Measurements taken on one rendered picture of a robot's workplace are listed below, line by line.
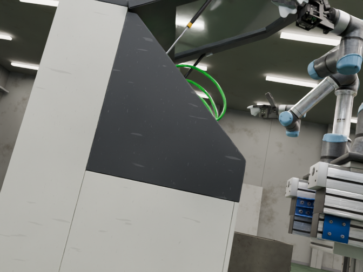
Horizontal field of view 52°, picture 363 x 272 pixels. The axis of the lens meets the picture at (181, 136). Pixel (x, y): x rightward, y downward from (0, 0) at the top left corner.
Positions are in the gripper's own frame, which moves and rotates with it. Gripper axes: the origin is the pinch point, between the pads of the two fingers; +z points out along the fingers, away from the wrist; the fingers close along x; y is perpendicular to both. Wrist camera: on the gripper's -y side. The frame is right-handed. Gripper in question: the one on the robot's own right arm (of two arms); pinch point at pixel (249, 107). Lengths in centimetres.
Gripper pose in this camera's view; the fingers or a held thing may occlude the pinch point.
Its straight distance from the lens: 241.6
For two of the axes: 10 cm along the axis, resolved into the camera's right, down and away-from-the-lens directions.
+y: -1.3, 9.9, -0.9
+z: -8.4, -0.6, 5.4
